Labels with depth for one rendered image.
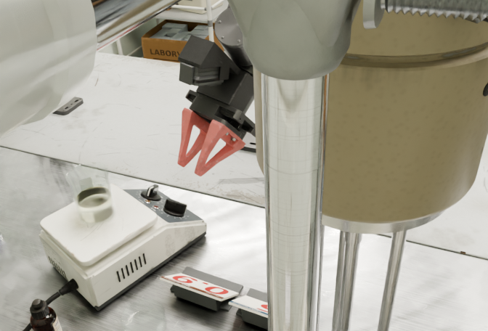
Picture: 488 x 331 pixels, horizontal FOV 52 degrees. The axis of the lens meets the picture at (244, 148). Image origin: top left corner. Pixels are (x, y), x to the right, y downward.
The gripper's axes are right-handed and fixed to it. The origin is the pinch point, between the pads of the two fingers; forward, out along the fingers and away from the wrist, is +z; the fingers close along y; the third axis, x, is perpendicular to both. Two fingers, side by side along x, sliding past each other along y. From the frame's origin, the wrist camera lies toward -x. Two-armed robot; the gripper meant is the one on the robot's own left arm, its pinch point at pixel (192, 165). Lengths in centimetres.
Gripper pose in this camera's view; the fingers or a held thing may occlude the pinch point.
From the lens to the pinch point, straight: 69.5
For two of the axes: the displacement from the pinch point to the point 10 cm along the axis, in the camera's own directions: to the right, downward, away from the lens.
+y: 7.3, 3.5, -5.9
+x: 4.7, 3.7, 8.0
